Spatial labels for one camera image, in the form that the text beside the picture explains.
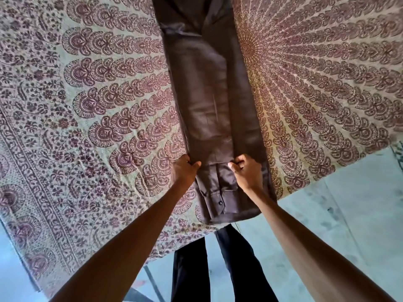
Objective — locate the person's left hand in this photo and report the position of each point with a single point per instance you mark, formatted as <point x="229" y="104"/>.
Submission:
<point x="182" y="171"/>

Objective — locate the person's right hand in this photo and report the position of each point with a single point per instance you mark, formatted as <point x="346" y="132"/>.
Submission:
<point x="250" y="176"/>

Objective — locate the person's left thumb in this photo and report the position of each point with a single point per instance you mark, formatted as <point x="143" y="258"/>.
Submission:
<point x="195" y="167"/>

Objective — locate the person's right thumb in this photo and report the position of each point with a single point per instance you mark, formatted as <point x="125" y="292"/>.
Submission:
<point x="233" y="167"/>

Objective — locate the brown shirt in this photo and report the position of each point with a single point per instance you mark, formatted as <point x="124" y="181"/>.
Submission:
<point x="214" y="100"/>

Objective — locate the person's left forearm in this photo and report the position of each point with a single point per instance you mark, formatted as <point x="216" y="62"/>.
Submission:
<point x="126" y="245"/>

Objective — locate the person's right forearm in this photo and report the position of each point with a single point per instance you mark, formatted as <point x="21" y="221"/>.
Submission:
<point x="311" y="248"/>

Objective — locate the person's black trousers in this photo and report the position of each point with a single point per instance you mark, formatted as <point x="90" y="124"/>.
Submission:
<point x="234" y="267"/>

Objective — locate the patterned maroon and cream bedsheet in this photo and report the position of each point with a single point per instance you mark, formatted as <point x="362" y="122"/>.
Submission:
<point x="94" y="106"/>

